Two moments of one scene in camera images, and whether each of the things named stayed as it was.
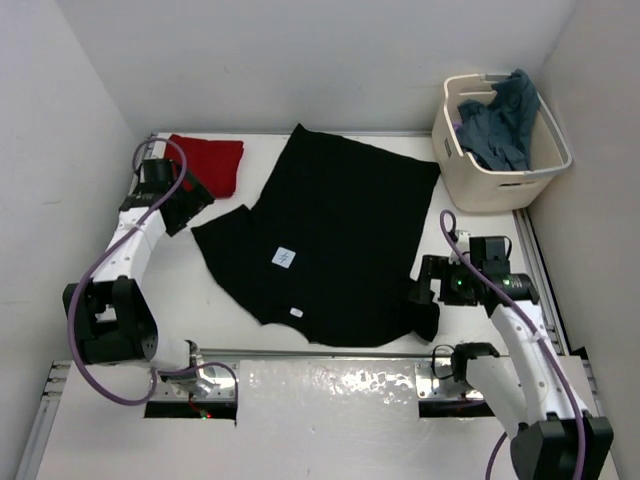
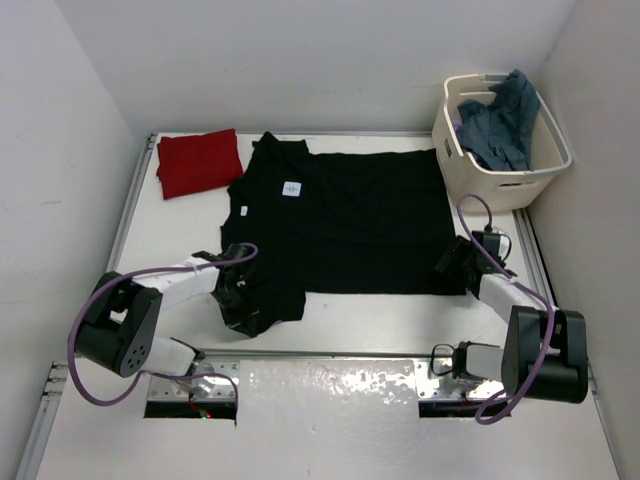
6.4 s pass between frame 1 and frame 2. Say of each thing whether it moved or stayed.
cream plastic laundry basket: stayed
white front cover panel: stayed
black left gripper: moved
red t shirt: moved
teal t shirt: stayed
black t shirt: moved
